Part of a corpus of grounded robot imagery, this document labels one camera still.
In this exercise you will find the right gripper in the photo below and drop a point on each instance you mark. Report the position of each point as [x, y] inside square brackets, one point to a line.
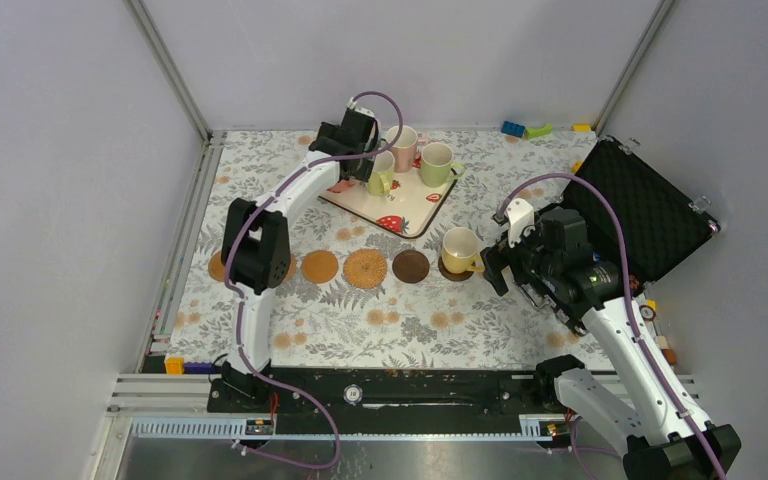
[497, 257]

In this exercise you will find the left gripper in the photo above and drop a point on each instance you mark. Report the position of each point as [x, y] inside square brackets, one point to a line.
[362, 172]

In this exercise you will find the yellow mug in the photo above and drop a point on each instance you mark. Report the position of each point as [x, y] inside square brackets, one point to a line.
[461, 251]

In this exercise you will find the pink mug front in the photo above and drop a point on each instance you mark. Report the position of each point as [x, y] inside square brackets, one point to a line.
[342, 186]

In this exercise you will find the pink mug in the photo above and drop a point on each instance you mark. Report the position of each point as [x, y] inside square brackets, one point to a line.
[405, 144]
[342, 186]

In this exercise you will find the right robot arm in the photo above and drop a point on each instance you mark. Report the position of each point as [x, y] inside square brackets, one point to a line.
[663, 433]

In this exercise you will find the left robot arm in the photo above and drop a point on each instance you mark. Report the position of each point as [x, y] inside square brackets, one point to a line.
[256, 257]

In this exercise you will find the dark wooden coaster under mug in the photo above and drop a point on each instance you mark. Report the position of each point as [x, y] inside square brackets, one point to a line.
[455, 277]

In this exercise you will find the small dark wooden coaster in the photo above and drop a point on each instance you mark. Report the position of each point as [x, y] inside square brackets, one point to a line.
[410, 266]

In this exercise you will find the woven rattan coaster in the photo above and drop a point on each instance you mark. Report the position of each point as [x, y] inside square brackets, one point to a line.
[365, 268]

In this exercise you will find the light bamboo coaster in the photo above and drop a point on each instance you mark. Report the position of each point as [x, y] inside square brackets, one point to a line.
[320, 266]

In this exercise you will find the tan woven coaster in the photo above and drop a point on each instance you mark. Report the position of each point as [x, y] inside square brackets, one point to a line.
[291, 268]

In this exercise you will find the leftmost light wooden coaster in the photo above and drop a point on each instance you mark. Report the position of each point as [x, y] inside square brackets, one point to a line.
[216, 267]

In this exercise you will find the yellow-green mug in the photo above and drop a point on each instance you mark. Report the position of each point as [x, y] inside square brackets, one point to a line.
[382, 174]

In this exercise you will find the pink mug back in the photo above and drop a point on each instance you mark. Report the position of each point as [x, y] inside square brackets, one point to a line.
[405, 144]

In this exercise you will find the green mug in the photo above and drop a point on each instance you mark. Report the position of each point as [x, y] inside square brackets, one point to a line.
[437, 165]

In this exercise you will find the strawberry print tray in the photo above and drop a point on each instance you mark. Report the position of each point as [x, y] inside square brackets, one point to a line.
[407, 211]

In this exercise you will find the blue toy brick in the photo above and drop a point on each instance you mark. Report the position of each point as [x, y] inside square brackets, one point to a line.
[513, 129]

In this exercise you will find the green toy brick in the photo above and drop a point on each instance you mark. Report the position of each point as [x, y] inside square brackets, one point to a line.
[532, 133]

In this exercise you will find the floral tablecloth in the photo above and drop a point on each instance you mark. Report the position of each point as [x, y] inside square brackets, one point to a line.
[433, 323]

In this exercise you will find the black poker chip case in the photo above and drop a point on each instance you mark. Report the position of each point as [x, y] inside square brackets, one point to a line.
[635, 218]

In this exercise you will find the white poker chip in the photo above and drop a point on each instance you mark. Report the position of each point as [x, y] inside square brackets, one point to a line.
[352, 394]

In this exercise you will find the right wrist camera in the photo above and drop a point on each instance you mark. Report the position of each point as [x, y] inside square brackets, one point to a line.
[519, 215]

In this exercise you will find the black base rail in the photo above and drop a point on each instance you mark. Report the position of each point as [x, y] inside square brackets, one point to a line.
[414, 402]

